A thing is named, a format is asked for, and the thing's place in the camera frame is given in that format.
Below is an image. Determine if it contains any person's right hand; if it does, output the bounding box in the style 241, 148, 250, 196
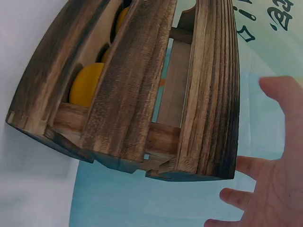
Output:
204, 75, 303, 227

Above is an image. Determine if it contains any dark burnt wooden crate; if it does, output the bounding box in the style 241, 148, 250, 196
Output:
6, 0, 241, 183

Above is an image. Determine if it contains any yellow round fruit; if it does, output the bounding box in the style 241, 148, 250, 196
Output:
115, 6, 130, 31
69, 62, 105, 107

